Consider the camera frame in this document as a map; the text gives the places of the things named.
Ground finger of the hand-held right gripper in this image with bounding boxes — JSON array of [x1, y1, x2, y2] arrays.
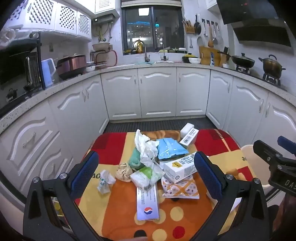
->
[[277, 136, 296, 156], [253, 140, 292, 172]]

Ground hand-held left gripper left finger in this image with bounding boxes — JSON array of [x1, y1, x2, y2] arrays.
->
[[23, 151, 102, 241]]

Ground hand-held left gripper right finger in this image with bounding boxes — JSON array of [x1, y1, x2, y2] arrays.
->
[[194, 151, 270, 241]]

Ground cream plastic bin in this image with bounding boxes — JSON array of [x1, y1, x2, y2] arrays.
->
[[240, 144, 274, 202]]

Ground small white green-print wrapper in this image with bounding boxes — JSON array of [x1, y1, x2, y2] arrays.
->
[[97, 170, 116, 194]]

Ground white carton yellow label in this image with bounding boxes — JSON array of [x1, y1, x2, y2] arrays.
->
[[163, 152, 199, 183]]

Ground brown dotted snack packet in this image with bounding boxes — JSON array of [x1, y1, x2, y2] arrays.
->
[[161, 175, 200, 200]]

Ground brown paper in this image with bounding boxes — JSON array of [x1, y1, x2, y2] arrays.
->
[[115, 162, 133, 182]]

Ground white box barcode label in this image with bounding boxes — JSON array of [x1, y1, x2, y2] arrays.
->
[[179, 123, 200, 147]]

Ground blue face mask packet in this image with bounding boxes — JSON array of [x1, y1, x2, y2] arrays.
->
[[156, 137, 190, 161]]

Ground teal cloth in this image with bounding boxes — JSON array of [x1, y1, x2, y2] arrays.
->
[[128, 148, 145, 171]]

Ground green white wipes packet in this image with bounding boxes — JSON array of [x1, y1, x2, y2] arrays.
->
[[130, 162, 165, 189]]

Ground white plastic glove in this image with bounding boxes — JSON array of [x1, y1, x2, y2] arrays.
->
[[134, 129, 160, 172]]

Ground long white box round logo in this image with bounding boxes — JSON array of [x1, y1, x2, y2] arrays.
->
[[136, 183, 160, 221]]

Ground red yellow printed blanket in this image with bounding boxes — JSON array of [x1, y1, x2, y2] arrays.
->
[[74, 128, 257, 241]]

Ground black gas stove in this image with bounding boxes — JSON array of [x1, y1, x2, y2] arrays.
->
[[235, 65, 281, 87]]

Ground brass pot with lid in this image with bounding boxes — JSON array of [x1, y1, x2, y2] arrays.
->
[[258, 54, 286, 79]]

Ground black wok with lid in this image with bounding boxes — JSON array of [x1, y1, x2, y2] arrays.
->
[[217, 53, 256, 69]]

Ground white lower cabinets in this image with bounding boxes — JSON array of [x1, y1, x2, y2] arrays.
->
[[0, 66, 296, 204]]

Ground wooden knife block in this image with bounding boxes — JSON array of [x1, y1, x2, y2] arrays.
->
[[218, 46, 230, 67]]

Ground blue white bottle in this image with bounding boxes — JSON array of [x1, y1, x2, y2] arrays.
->
[[210, 51, 221, 67]]

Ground blue kettle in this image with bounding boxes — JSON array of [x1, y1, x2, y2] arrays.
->
[[41, 58, 57, 89]]

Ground copper rice cooker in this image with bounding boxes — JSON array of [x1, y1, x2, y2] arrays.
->
[[56, 54, 87, 80]]

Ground wooden cutting board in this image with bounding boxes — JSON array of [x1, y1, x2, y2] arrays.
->
[[199, 46, 219, 65]]

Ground yellow lidded casserole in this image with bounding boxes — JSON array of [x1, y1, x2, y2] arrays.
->
[[182, 53, 199, 63]]

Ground metal slotted turner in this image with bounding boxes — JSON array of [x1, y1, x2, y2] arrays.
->
[[211, 23, 219, 45]]

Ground wooden spatula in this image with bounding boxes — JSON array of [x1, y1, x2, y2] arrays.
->
[[207, 24, 214, 48]]

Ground black microwave oven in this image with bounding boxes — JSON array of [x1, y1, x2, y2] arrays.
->
[[0, 32, 47, 112]]

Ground beige basin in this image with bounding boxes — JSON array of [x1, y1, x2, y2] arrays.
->
[[92, 42, 111, 52]]

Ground tall kitchen faucet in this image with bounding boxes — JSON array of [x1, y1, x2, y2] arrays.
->
[[132, 40, 151, 63]]

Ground black range hood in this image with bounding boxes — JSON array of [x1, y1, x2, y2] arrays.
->
[[216, 0, 293, 48]]

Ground black hanging pan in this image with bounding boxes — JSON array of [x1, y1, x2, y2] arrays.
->
[[194, 14, 202, 35]]

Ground wooden chopstick holder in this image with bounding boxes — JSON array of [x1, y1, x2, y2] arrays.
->
[[182, 19, 196, 34]]

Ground dark window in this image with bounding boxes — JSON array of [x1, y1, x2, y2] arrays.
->
[[121, 6, 185, 56]]

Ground white lattice upper cabinets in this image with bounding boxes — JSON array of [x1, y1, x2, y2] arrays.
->
[[5, 0, 93, 43]]

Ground white water heater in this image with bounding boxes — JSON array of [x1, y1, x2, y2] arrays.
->
[[91, 13, 121, 24]]

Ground black wire dish rack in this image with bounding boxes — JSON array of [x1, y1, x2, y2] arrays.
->
[[90, 49, 118, 69]]

